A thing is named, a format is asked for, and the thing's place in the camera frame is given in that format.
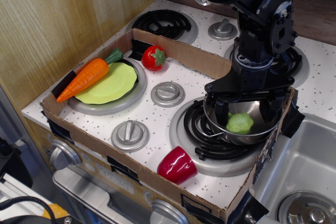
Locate grey oven knob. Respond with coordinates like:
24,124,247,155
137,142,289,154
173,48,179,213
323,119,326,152
150,199,189,224
50,140,81,170

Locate grey stove knob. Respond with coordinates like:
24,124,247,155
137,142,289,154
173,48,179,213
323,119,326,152
151,82,185,108
111,120,149,153
208,19,238,41

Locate green toy broccoli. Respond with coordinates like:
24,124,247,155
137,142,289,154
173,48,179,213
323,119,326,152
226,113,254,135

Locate light green plate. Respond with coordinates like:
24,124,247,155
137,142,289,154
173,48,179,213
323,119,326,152
75,62,137,104

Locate black cable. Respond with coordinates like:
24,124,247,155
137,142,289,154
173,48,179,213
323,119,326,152
0,195,57,224

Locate grey stove knob front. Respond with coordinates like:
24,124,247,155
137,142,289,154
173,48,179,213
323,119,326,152
111,120,149,153

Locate stainless steel pot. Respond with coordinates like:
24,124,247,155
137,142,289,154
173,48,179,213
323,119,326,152
196,98,283,145

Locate red toy strawberry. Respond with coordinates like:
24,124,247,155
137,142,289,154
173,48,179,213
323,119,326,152
141,46,166,71

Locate cardboard fence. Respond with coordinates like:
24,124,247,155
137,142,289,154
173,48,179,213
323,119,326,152
41,29,303,223

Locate grey stove knob back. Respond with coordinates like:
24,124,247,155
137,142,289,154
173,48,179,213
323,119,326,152
208,19,238,41

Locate metal sink drain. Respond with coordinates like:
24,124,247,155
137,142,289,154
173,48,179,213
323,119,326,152
277,191,335,223

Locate grey toy sink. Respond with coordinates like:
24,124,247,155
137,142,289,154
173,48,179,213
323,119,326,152
253,114,335,223

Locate grey oven knob left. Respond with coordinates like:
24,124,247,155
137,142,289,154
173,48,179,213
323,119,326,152
50,140,81,170

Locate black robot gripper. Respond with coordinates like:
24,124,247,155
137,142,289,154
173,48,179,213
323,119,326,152
205,56,295,126

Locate orange toy carrot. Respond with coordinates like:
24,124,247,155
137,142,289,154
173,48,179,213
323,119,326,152
56,49,123,103

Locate grey oven door handle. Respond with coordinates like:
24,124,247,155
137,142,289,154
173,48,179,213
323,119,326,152
52,167,137,224

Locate yellow tape piece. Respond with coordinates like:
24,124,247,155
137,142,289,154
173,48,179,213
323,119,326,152
42,204,69,220

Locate grey stove knob centre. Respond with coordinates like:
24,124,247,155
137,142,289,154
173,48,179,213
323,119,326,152
151,82,185,108

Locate black burner front right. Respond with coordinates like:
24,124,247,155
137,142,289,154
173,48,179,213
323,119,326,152
169,97,264,177

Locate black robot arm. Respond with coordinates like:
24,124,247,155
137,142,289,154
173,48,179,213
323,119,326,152
205,0,298,125

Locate grey oven knob right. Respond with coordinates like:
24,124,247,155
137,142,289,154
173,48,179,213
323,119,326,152
150,199,189,224

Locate grey burner ring front left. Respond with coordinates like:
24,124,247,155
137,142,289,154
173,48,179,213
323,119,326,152
68,56,148,116

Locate red toy bell pepper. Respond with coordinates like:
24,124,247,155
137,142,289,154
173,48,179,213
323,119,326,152
156,146,198,185

